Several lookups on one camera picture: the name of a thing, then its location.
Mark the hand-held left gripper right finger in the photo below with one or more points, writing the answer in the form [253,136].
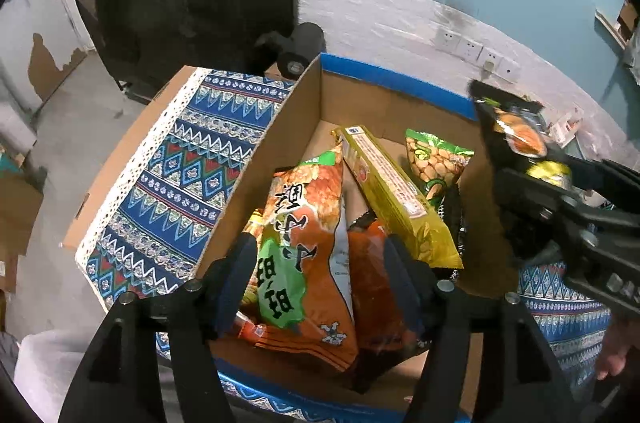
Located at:
[400,289]

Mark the silver plastic sheet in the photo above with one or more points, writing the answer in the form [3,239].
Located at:
[634,53]

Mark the brown cardboard floor box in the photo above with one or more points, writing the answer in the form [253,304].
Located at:
[17,223]

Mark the black cylindrical clamp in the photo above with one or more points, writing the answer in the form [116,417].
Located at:
[295,48]

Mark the black snack packet orange picture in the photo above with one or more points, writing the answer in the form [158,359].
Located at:
[505,123]

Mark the person's right hand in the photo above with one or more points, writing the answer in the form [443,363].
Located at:
[612,353]

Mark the large orange snack bag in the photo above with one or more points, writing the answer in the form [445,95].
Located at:
[305,213]

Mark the yellow orange snack packet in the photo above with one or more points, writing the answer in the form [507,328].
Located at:
[252,228]

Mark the small orange snack packet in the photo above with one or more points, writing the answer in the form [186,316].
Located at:
[375,288]

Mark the white wall plug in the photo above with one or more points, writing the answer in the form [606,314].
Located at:
[487,64]

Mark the green peanut snack packet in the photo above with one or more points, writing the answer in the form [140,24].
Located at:
[435,158]

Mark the cardboard box with blue rim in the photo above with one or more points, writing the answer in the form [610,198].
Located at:
[260,163]

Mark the blue patterned tablecloth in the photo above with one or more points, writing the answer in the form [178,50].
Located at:
[200,163]

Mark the wooden shelf board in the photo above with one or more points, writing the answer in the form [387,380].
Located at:
[610,25]

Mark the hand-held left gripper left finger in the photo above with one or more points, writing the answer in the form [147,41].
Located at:
[240,274]

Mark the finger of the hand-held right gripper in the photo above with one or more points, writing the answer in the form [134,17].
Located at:
[610,178]
[540,198]

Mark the white fleece cloth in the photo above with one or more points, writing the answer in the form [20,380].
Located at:
[45,368]

